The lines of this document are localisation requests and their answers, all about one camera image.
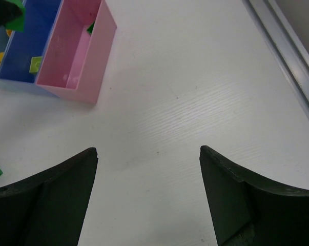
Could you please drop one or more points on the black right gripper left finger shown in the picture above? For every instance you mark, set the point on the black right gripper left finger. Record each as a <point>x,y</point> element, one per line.
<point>49,208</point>

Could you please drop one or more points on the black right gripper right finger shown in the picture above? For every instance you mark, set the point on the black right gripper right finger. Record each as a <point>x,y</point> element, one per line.
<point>249,209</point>

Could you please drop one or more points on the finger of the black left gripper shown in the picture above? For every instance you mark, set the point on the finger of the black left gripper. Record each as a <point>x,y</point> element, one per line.
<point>6,12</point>

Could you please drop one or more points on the dark green sloped lego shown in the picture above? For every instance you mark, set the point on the dark green sloped lego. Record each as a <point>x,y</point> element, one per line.
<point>18,22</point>

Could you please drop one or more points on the pale green lego tile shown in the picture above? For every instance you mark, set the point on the pale green lego tile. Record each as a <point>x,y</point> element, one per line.
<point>35,64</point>

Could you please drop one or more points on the green numbered lego cube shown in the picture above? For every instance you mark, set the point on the green numbered lego cube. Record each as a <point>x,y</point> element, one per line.
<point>90,28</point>

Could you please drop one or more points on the purple blue container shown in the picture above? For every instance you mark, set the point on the purple blue container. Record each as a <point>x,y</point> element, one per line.
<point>14,69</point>

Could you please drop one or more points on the pink container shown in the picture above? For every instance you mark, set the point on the pink container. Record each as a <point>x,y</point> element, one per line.
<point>74,62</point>

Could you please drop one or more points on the aluminium rail right side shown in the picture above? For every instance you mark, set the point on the aluminium rail right side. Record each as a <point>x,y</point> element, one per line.
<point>285,28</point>

